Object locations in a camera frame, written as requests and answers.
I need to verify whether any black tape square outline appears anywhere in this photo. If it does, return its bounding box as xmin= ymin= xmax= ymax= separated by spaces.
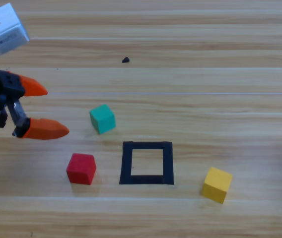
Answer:
xmin=119 ymin=141 xmax=175 ymax=185

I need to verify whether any yellow wooden cube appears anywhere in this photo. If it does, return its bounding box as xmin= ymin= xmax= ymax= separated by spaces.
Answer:
xmin=200 ymin=166 xmax=233 ymax=205

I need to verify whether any red wooden cube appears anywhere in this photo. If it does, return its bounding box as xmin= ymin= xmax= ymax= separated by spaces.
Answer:
xmin=66 ymin=153 xmax=97 ymax=185

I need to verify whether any green wooden cube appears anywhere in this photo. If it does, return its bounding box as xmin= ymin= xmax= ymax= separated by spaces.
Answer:
xmin=89 ymin=104 xmax=117 ymax=135

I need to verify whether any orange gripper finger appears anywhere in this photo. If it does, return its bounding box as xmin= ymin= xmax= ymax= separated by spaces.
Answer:
xmin=0 ymin=70 xmax=49 ymax=99
xmin=11 ymin=117 xmax=70 ymax=140

